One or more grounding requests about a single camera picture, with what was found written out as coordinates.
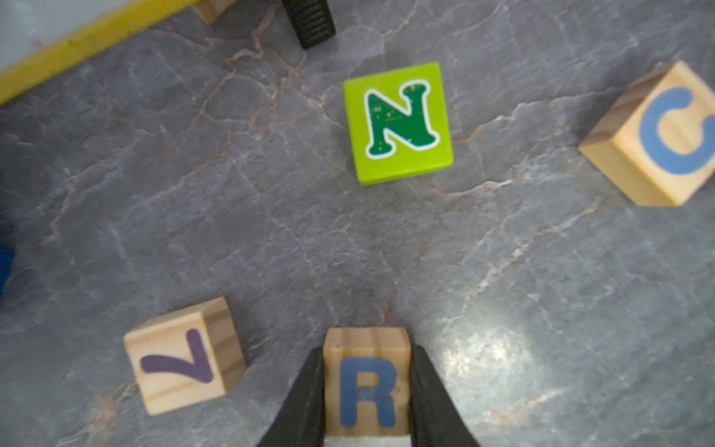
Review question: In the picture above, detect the whiteboard with PEAR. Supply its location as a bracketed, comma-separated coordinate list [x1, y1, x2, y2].
[1, 1, 234, 104]

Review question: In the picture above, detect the green block letter N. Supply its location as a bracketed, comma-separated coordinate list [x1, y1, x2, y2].
[343, 61, 454, 186]

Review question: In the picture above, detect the wooden block purple seven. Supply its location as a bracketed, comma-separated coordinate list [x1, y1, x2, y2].
[124, 296, 247, 415]

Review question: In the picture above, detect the wooden block blue R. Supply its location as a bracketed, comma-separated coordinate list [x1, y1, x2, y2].
[323, 327, 411, 437]

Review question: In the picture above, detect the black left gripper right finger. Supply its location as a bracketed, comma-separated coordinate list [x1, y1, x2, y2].
[409, 345, 480, 447]

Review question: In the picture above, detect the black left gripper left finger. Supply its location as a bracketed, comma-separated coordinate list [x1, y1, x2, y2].
[257, 348, 325, 447]

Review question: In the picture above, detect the wooden block blue C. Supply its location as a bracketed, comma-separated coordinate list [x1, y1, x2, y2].
[579, 61, 714, 207]

